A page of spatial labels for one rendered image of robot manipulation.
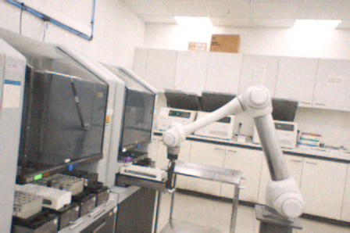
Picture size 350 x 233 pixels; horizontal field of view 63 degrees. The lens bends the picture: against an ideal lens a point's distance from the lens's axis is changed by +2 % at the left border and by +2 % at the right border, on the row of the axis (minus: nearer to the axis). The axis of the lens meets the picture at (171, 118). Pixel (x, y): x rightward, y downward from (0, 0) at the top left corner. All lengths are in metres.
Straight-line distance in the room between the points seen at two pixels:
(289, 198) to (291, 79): 2.97
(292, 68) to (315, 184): 1.62
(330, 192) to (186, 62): 2.73
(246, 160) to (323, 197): 1.06
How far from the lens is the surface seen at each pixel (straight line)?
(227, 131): 4.13
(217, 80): 4.44
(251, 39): 4.88
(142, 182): 1.92
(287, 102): 4.35
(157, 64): 4.68
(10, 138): 1.16
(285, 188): 1.70
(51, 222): 1.32
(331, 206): 4.41
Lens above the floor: 1.33
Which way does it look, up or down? 3 degrees down
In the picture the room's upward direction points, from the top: 6 degrees clockwise
